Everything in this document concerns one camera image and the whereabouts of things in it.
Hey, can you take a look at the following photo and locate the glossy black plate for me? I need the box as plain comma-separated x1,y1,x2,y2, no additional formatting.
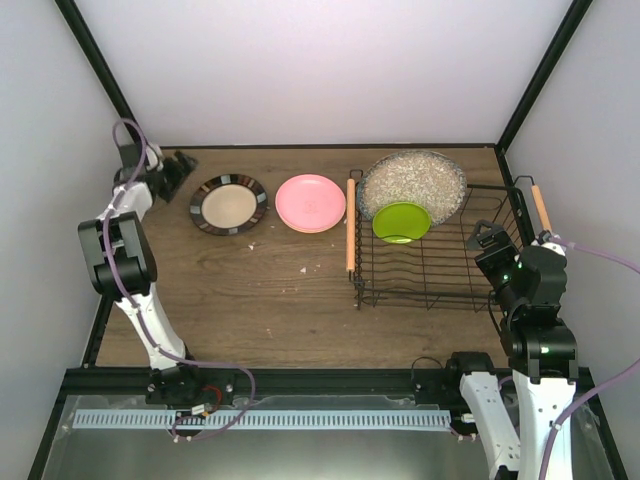
189,174,268,236

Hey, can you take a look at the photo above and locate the pink plate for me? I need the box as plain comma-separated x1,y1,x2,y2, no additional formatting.
275,174,346,229

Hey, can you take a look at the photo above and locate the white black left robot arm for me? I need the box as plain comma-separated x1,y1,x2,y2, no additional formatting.
78,151,205,404

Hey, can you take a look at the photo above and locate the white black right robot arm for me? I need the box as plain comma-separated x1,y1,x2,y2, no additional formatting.
444,220,579,479

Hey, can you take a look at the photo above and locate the speckled grey large plate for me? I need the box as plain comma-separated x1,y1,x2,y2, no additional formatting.
356,150,467,226

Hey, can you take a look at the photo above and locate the green plate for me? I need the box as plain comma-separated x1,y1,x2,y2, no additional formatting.
372,202,432,244

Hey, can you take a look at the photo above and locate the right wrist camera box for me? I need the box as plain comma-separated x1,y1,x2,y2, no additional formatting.
531,229,568,257

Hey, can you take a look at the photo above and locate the black wire dish rack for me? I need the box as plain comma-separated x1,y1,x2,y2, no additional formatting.
349,184,534,313

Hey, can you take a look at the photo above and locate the right wooden rack handle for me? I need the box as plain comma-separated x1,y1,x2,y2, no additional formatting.
531,184,553,232

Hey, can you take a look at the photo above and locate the wooden rack handle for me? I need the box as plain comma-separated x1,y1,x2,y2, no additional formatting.
346,178,356,273
531,184,553,232

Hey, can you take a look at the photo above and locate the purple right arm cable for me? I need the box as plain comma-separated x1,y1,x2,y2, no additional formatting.
542,237,640,480

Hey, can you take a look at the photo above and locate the left wooden rack handle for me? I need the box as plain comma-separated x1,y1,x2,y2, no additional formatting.
346,178,356,273

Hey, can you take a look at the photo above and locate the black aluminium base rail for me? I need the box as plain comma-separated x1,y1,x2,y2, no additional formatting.
59,367,596,406

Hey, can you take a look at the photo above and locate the black cage frame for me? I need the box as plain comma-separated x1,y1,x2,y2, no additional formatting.
27,0,631,480

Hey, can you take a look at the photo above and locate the white slotted cable duct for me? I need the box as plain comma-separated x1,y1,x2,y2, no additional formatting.
72,409,451,431

